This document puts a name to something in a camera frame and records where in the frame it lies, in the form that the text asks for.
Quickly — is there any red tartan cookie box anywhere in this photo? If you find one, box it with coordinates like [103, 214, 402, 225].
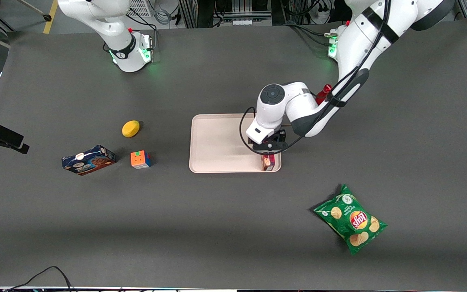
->
[261, 152, 276, 172]

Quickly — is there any cream plastic tray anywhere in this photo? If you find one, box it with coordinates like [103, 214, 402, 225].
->
[189, 113, 282, 174]

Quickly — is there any blue cookie box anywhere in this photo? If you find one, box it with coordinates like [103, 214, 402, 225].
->
[61, 145, 117, 176]

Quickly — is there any white vented box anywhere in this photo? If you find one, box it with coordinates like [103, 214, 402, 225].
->
[127, 0, 153, 17]

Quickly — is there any red drink bottle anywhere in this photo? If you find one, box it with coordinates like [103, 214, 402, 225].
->
[315, 84, 332, 106]

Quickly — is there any green Lay's chips bag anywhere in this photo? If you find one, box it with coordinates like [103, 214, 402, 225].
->
[313, 184, 388, 256]

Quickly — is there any colourful Rubik's cube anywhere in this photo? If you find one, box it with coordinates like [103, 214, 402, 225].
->
[130, 150, 152, 170]

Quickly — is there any yellow lemon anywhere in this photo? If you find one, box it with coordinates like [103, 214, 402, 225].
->
[122, 120, 140, 138]

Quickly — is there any black tripod leg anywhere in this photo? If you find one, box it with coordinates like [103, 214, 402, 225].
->
[15, 0, 52, 21]

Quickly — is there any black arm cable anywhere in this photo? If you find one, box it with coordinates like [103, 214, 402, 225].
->
[239, 0, 392, 155]

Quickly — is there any aluminium frame post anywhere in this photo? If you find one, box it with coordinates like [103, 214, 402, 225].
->
[179, 0, 197, 28]

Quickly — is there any grey coiled cable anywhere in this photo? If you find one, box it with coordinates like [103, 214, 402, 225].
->
[154, 7, 174, 26]

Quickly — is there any black table-edge cable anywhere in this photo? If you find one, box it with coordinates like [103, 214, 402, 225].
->
[4, 266, 74, 292]

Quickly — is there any black camera on mount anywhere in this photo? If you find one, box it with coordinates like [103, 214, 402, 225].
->
[0, 118, 30, 155]

